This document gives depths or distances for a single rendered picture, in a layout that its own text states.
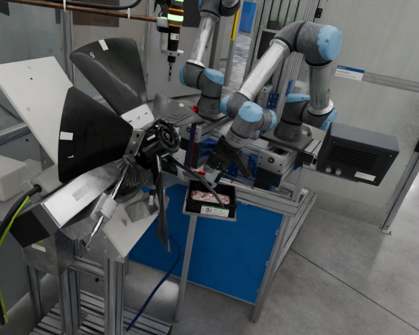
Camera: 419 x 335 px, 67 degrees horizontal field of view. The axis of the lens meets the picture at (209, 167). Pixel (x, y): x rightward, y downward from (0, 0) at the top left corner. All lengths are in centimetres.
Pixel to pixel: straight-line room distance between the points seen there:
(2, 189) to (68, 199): 49
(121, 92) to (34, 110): 26
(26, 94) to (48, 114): 8
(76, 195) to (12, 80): 41
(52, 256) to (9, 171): 34
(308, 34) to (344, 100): 156
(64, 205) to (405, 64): 254
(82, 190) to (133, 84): 37
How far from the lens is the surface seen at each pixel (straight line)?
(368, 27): 279
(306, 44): 134
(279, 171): 161
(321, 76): 143
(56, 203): 86
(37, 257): 138
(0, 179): 133
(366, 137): 139
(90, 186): 94
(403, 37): 284
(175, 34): 103
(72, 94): 81
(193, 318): 203
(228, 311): 209
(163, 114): 121
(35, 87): 116
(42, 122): 110
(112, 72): 107
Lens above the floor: 162
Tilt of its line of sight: 28 degrees down
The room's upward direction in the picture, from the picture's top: 10 degrees clockwise
